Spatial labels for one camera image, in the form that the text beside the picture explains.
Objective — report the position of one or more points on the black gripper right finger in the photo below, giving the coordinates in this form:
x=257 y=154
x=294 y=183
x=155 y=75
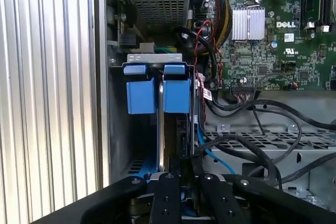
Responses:
x=220 y=200

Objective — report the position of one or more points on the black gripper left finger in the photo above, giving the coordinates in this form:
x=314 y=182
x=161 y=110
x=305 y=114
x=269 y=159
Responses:
x=166 y=197

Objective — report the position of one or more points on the green motherboard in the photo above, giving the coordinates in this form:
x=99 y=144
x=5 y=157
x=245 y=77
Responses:
x=262 y=56

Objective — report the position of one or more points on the perforated metal drive cage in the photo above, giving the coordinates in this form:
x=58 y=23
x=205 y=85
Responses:
x=302 y=153

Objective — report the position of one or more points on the silver chipset heatsink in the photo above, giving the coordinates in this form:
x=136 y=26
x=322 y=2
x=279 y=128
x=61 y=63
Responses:
x=248 y=23

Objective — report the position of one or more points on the silver power supply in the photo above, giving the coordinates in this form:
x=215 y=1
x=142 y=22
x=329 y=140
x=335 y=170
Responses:
x=157 y=1

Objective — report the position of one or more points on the disk bay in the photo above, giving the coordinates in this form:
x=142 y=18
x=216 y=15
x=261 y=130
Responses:
x=155 y=57

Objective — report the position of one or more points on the dark grey PC case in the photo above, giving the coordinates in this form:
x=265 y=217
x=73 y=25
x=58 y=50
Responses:
x=101 y=77

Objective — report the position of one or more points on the hard disk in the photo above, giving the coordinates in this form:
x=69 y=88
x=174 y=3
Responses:
x=139 y=98

